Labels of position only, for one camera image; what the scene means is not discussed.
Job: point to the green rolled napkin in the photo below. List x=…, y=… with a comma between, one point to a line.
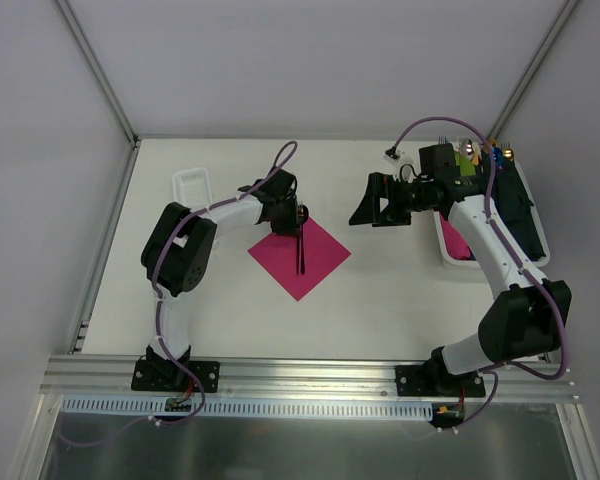
x=467, y=168

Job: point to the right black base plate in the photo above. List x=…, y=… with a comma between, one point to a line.
x=417, y=380

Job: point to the magenta paper napkin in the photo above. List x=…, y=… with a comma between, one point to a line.
x=277, y=256

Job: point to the left aluminium frame post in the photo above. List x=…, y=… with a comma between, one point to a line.
x=84, y=46

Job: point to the right aluminium frame post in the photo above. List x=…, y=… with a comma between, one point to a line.
x=538, y=58

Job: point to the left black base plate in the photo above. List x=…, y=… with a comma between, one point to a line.
x=205, y=376

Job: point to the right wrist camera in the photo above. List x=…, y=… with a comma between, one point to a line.
x=393, y=155

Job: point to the aluminium front rail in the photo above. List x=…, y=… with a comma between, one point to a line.
x=294, y=379

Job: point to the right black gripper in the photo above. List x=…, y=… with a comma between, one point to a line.
x=386, y=200

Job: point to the black fork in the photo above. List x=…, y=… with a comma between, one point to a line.
x=297, y=256

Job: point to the purple metallic spoon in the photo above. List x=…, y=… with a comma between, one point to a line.
x=304, y=250

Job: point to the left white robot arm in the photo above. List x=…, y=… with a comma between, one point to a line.
x=176, y=257

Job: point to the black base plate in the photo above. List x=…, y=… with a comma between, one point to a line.
x=205, y=376
x=417, y=380

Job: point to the white slotted cable duct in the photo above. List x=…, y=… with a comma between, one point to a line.
x=250, y=408

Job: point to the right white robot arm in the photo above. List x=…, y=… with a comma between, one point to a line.
x=529, y=312

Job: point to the dark navy rolled napkin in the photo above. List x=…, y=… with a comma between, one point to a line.
x=514, y=206

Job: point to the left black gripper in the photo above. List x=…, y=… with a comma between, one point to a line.
x=296, y=229

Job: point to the blue spoon in roll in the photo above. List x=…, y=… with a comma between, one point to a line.
x=498, y=156

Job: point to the small white utensil basket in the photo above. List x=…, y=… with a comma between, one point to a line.
x=192, y=188

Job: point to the aluminium frame post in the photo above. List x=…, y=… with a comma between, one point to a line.
x=538, y=58
x=84, y=46

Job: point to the silver spoon in roll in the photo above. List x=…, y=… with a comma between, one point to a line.
x=469, y=150

